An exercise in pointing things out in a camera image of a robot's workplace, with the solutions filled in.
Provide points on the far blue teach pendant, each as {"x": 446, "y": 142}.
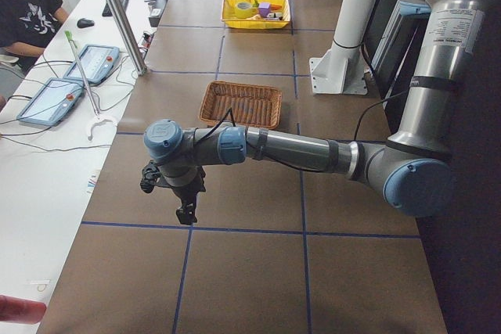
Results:
{"x": 98, "y": 61}

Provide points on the person in black shirt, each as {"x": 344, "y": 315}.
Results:
{"x": 28, "y": 26}

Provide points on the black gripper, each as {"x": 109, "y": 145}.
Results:
{"x": 186, "y": 193}

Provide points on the yellow plastic basket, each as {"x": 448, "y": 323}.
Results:
{"x": 228, "y": 16}

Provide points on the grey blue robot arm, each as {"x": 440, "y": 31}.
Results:
{"x": 410, "y": 170}

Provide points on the blue teach pendant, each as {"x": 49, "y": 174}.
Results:
{"x": 98, "y": 61}
{"x": 52, "y": 102}

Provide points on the yellow tape roll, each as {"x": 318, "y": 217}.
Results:
{"x": 245, "y": 10}

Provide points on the purple block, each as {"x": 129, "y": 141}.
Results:
{"x": 264, "y": 9}

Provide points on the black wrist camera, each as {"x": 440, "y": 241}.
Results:
{"x": 150, "y": 176}

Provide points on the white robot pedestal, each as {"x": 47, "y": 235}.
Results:
{"x": 341, "y": 69}

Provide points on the red cylinder object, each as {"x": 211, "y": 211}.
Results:
{"x": 16, "y": 310}

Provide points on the black computer mouse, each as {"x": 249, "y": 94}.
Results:
{"x": 85, "y": 23}

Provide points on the brown wicker basket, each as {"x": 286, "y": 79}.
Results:
{"x": 252, "y": 105}

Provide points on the black white toy cow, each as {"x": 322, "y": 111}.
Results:
{"x": 274, "y": 16}

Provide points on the toy croissant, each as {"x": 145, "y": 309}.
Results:
{"x": 256, "y": 17}

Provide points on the near blue teach pendant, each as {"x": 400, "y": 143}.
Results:
{"x": 52, "y": 102}

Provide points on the aluminium frame post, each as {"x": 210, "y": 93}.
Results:
{"x": 128, "y": 37}

